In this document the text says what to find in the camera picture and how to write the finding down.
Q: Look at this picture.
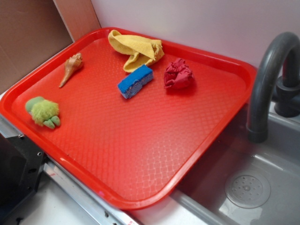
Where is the blue sponge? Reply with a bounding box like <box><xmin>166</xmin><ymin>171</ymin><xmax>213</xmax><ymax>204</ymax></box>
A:
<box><xmin>118</xmin><ymin>65</ymin><xmax>154</xmax><ymax>99</ymax></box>

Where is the brown cardboard panel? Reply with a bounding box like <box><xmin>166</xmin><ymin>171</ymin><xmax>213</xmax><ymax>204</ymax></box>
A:
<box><xmin>0</xmin><ymin>0</ymin><xmax>101</xmax><ymax>93</ymax></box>

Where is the red plastic tray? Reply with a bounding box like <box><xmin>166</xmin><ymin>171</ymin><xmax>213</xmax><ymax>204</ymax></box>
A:
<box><xmin>0</xmin><ymin>28</ymin><xmax>256</xmax><ymax>210</ymax></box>

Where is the brown spiral seashell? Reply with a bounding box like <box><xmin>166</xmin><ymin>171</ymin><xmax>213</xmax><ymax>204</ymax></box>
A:
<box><xmin>59</xmin><ymin>52</ymin><xmax>83</xmax><ymax>88</ymax></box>

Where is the silver metal rail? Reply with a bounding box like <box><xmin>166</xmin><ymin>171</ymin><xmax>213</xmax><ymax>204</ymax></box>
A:
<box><xmin>0</xmin><ymin>117</ymin><xmax>141</xmax><ymax>225</ymax></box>

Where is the yellow cloth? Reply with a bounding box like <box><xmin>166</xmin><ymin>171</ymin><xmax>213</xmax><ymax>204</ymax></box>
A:
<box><xmin>108</xmin><ymin>30</ymin><xmax>165</xmax><ymax>73</ymax></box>

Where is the grey toy sink basin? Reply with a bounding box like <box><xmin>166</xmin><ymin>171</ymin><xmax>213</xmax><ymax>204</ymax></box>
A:
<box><xmin>172</xmin><ymin>108</ymin><xmax>300</xmax><ymax>225</ymax></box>

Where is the grey toy faucet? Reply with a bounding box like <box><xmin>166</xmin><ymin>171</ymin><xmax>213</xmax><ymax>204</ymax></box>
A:
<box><xmin>247</xmin><ymin>32</ymin><xmax>300</xmax><ymax>143</ymax></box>

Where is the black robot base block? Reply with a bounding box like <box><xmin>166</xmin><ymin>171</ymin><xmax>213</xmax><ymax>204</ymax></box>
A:
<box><xmin>0</xmin><ymin>135</ymin><xmax>46</xmax><ymax>224</ymax></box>

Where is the green plush toy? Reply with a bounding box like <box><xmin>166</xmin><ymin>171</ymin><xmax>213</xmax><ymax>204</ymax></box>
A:
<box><xmin>25</xmin><ymin>97</ymin><xmax>61</xmax><ymax>129</ymax></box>

